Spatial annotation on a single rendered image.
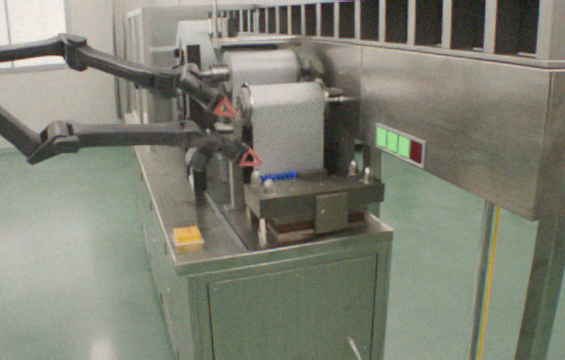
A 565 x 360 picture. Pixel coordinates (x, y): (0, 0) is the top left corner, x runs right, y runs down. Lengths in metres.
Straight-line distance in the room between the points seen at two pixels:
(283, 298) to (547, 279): 0.73
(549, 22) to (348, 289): 0.99
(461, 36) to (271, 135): 0.68
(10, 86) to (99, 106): 1.17
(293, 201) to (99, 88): 5.79
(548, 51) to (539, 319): 0.66
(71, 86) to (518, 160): 6.46
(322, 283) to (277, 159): 0.41
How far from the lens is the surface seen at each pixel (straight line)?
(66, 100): 7.17
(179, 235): 1.54
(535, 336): 1.41
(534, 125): 1.07
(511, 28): 1.19
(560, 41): 1.07
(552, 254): 1.31
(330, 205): 1.55
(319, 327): 1.67
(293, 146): 1.69
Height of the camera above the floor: 1.52
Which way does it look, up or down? 17 degrees down
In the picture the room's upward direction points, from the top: 1 degrees counter-clockwise
